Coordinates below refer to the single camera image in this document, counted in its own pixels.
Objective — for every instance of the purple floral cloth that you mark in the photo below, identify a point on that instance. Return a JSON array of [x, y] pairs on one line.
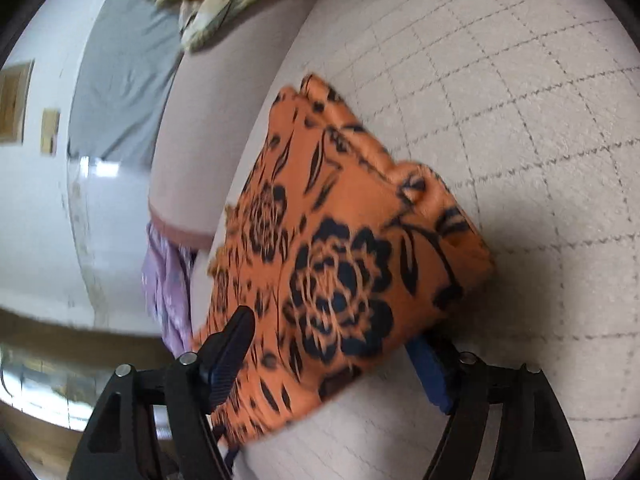
[[165, 280]]

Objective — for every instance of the dark wooden glass door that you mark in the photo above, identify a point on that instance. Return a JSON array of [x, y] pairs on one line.
[[51, 376]]

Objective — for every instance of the orange black floral garment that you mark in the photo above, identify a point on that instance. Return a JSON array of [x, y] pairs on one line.
[[343, 254]]

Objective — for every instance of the grey pillow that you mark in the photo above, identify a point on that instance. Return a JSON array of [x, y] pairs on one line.
[[125, 76]]

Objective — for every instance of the pink bolster with brown end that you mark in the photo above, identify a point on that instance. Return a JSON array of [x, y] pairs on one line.
[[211, 109]]

